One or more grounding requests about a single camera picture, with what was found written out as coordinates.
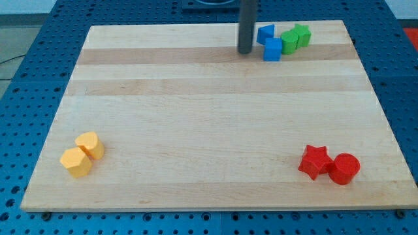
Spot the blue cube block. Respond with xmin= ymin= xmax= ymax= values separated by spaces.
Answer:
xmin=263 ymin=38 xmax=282 ymax=61

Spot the blue crescent block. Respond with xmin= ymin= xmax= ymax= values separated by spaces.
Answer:
xmin=257 ymin=24 xmax=275 ymax=45

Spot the yellow hexagon block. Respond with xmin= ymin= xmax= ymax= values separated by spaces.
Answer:
xmin=60 ymin=148 xmax=92 ymax=178

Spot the red star block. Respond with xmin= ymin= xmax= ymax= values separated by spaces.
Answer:
xmin=298 ymin=145 xmax=334 ymax=180

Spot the wooden board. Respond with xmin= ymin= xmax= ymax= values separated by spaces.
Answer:
xmin=21 ymin=20 xmax=417 ymax=212

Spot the red cylinder block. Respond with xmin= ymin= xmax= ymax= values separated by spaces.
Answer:
xmin=329 ymin=153 xmax=361 ymax=185

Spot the black cable on floor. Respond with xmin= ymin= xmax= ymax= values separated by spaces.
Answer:
xmin=0 ymin=54 xmax=25 ymax=81

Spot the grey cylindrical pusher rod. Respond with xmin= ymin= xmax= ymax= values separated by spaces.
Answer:
xmin=237 ymin=0 xmax=257 ymax=55

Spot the yellow heart block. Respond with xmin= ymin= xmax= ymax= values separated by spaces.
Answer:
xmin=74 ymin=131 xmax=105 ymax=160

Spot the green star block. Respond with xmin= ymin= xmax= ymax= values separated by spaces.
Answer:
xmin=292 ymin=23 xmax=312 ymax=49

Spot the green cylinder block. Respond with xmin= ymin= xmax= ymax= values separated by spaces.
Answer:
xmin=281 ymin=31 xmax=298 ymax=55

